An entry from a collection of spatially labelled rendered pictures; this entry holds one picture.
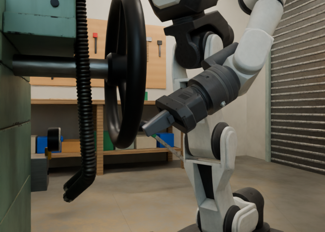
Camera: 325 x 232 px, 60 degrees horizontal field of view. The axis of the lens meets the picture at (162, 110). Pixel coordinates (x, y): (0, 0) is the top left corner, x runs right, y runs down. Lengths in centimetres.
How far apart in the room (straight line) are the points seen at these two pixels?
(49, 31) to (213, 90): 31
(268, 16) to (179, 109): 33
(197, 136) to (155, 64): 309
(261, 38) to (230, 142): 50
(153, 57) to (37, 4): 366
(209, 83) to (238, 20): 435
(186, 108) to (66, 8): 26
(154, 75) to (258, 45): 347
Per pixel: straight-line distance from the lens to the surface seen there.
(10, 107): 49
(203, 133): 104
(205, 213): 120
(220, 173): 106
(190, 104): 54
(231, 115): 461
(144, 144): 356
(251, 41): 64
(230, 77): 59
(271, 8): 75
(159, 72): 409
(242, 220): 121
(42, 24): 44
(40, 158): 75
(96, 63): 51
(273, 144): 427
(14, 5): 48
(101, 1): 416
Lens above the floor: 74
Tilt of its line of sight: level
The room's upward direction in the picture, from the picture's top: straight up
